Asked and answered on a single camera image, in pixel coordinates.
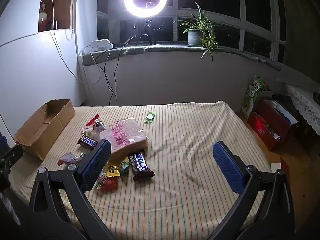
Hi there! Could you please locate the brown chocolate bar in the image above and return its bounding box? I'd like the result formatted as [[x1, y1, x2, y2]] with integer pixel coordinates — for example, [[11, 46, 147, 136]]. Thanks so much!
[[77, 134, 99, 150]]

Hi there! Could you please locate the striped blanket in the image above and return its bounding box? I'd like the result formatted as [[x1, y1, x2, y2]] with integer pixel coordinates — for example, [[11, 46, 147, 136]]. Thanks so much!
[[7, 101, 273, 240]]

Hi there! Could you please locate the white window frame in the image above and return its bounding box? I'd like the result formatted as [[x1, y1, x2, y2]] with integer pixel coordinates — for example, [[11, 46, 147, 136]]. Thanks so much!
[[96, 0, 287, 63]]

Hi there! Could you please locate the yellow candy packet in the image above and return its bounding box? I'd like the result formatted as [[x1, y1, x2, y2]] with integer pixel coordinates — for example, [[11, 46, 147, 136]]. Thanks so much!
[[104, 162, 120, 178]]

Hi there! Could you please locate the white cable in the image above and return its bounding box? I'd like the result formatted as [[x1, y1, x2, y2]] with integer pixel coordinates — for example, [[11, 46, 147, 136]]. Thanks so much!
[[49, 0, 84, 83]]

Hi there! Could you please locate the light green candy packet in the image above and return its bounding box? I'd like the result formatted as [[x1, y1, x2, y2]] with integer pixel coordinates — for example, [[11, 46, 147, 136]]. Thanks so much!
[[143, 112, 156, 124]]

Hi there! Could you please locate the ring light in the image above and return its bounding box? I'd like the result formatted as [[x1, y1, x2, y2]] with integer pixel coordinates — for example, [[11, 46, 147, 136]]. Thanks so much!
[[124, 0, 167, 18]]

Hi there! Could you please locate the brown cardboard box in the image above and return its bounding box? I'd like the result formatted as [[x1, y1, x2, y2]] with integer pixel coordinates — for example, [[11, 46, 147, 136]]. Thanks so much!
[[14, 99, 76, 161]]

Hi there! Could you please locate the red cardboard box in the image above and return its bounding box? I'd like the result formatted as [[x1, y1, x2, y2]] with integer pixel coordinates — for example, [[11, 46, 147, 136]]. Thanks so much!
[[247, 99, 299, 151]]

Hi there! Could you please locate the red snack packet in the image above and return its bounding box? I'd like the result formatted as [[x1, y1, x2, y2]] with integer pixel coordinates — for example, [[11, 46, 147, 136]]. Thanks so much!
[[94, 172, 118, 192]]

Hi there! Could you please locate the dark chocolate bar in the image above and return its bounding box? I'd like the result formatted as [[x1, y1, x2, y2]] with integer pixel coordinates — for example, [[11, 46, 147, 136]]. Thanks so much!
[[129, 149, 155, 182]]

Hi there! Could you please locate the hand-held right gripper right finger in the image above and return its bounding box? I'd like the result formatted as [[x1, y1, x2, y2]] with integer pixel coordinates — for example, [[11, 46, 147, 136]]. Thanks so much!
[[212, 141, 297, 240]]

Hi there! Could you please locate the red stick packet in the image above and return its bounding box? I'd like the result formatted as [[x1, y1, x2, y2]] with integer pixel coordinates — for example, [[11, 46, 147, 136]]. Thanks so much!
[[86, 114, 100, 127]]

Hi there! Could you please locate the purple candy wrapper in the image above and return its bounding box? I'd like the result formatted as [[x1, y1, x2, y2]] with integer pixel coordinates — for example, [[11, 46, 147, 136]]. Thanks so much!
[[57, 152, 84, 167]]

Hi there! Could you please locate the dark curtain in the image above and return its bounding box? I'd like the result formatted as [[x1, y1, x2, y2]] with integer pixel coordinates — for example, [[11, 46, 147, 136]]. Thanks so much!
[[277, 0, 320, 67]]

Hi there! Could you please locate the black tripod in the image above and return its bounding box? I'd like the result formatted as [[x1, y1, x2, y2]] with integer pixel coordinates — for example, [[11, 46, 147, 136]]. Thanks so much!
[[135, 17, 157, 47]]

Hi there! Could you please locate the dark green candy packet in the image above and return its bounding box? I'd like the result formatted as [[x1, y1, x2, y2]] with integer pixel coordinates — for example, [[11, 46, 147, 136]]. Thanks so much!
[[118, 156, 130, 175]]

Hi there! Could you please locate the bagged sliced bread loaf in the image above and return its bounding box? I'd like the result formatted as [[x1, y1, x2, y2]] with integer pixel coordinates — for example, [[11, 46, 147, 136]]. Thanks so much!
[[99, 116, 152, 163]]

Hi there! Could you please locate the red and white figurine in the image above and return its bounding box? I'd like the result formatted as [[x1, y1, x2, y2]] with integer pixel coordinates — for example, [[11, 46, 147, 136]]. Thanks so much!
[[39, 1, 48, 30]]

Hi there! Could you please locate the white lace cloth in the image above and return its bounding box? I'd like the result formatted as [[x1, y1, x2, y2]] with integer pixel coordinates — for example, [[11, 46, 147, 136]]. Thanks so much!
[[285, 82, 320, 133]]

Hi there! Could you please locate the wooden wall niche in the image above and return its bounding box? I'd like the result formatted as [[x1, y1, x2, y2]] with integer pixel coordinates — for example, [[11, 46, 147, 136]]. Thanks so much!
[[38, 0, 75, 33]]

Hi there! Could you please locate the black cable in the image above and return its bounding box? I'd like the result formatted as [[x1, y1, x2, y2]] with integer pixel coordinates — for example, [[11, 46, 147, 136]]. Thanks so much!
[[94, 47, 117, 100], [109, 46, 125, 105]]

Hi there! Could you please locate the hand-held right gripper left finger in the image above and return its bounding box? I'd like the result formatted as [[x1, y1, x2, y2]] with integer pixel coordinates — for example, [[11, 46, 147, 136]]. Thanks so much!
[[28, 139, 113, 240]]

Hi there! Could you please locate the white power strip box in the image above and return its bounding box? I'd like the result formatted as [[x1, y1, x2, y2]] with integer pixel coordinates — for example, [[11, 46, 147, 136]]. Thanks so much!
[[90, 39, 114, 53]]

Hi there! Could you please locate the potted spider plant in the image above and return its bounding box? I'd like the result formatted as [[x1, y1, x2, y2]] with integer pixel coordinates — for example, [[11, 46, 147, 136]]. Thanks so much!
[[174, 2, 220, 64]]

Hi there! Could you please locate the green plastic bag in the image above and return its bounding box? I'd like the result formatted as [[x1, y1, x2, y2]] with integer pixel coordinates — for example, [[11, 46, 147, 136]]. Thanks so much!
[[241, 75, 265, 119]]

